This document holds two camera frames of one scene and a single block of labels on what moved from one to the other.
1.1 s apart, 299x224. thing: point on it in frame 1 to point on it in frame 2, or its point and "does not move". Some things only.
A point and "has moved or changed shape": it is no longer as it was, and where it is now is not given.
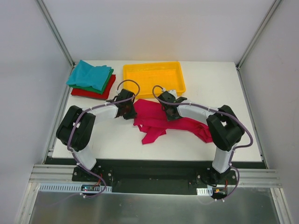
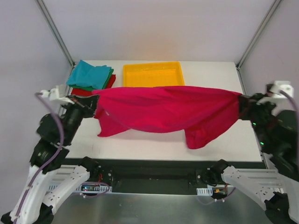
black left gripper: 129,114 to 86,105
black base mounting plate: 109,173 does not move
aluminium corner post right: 275,5 does not move
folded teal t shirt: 85,74 does not move
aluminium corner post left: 54,30 does not move
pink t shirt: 153,122 has moved or changed shape
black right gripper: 171,115 to 246,107
